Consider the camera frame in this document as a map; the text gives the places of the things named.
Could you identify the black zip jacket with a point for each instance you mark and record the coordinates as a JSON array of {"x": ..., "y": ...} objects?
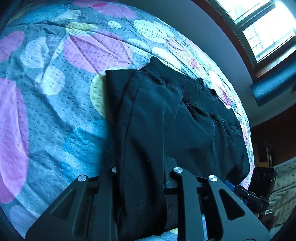
[{"x": 150, "y": 115}]

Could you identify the dotted colourful bedspread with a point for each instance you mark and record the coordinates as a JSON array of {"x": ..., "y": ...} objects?
[{"x": 46, "y": 104}]

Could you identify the wooden framed window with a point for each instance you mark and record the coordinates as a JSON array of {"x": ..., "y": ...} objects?
[{"x": 266, "y": 34}]

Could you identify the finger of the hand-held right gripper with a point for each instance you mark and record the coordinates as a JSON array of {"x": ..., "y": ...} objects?
[{"x": 251, "y": 199}]

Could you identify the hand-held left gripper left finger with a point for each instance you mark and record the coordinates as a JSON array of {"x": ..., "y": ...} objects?
[{"x": 105, "y": 204}]

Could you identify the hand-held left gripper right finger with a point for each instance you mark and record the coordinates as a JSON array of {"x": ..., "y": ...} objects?
[{"x": 187, "y": 204}]

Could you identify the dark wooden cabinet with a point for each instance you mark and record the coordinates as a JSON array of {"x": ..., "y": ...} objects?
[{"x": 272, "y": 143}]

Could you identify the pale patterned cloth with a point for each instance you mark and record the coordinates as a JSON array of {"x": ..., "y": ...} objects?
[{"x": 284, "y": 192}]

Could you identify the blue curtain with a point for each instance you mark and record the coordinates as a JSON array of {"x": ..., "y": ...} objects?
[{"x": 272, "y": 90}]

